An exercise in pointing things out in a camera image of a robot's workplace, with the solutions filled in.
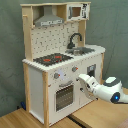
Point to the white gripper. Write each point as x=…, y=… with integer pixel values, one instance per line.
x=89, y=85

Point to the toy microwave door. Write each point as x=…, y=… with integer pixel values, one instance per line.
x=75, y=11

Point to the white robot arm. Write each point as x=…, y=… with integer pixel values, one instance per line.
x=111, y=90

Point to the wooden toy kitchen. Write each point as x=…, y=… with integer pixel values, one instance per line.
x=46, y=40

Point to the cabinet door with dispenser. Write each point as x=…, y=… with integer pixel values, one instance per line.
x=91, y=66

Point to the right stove knob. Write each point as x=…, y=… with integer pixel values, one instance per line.
x=74, y=69

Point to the stove knob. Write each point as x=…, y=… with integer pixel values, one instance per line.
x=74, y=69
x=56, y=75

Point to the white oven door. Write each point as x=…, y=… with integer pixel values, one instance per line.
x=61, y=101

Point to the left stove knob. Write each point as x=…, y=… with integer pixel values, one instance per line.
x=56, y=75

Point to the metal toy sink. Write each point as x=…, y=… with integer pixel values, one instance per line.
x=79, y=51

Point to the black stove top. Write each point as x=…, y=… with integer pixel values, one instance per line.
x=52, y=59

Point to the grey backdrop curtain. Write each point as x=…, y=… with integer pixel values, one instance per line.
x=107, y=27

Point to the grey range hood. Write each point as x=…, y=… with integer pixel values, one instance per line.
x=48, y=18

